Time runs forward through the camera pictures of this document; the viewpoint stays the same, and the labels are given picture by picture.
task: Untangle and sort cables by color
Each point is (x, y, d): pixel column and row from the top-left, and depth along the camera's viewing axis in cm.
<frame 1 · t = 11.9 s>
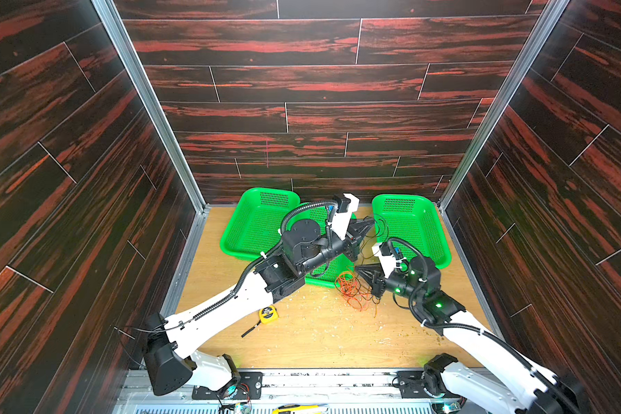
left hand: (373, 223, 58), fingers closed
right hand: (361, 263, 76), fingers closed
left green basket: (253, 222, 117), on the table
right green basket: (414, 222, 117), on the table

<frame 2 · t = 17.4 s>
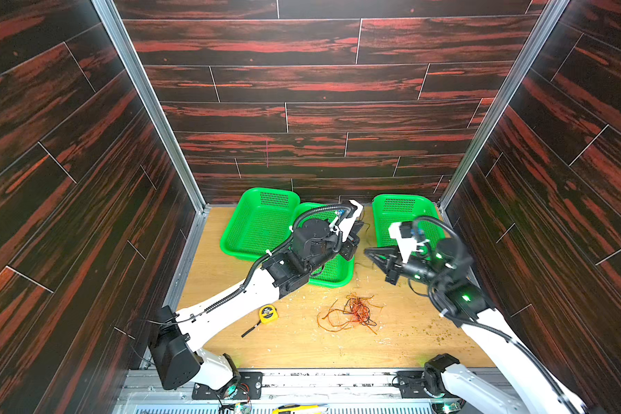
left hand: (361, 223, 65), fingers closed
right hand: (371, 246, 67), fingers closed
the named things where they were.

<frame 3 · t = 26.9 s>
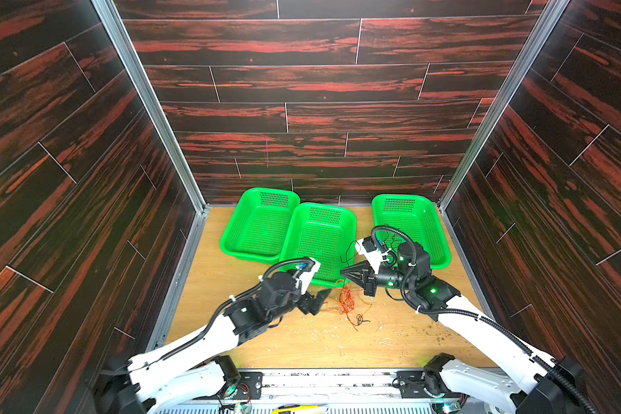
left hand: (322, 284, 73), fingers open
right hand: (345, 266, 73), fingers closed
the named things where they were.

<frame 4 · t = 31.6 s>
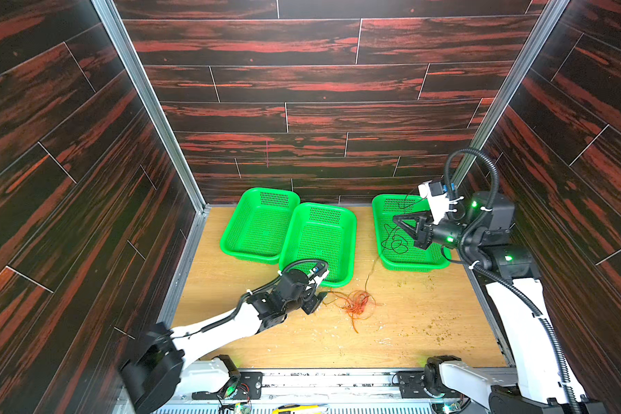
left hand: (322, 288, 81), fingers open
right hand: (400, 215, 64), fingers closed
the named things where they were.

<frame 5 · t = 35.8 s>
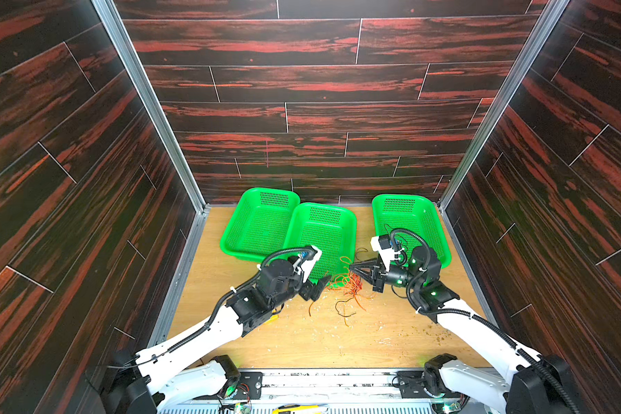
left hand: (321, 269, 73), fingers open
right hand: (353, 262, 74), fingers closed
the named things where they were.

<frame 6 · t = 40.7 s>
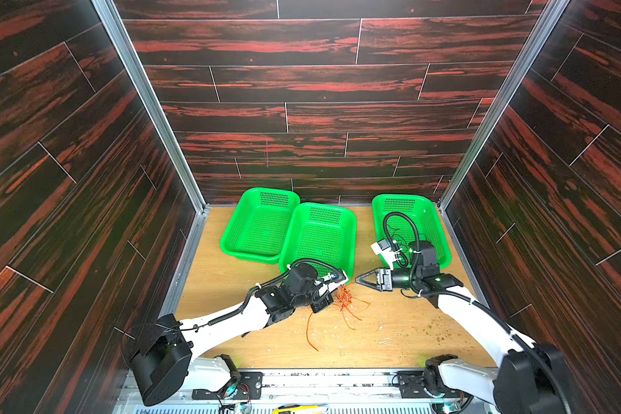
left hand: (336, 287, 79), fingers closed
right hand: (359, 277, 77), fingers open
the named things where they were.

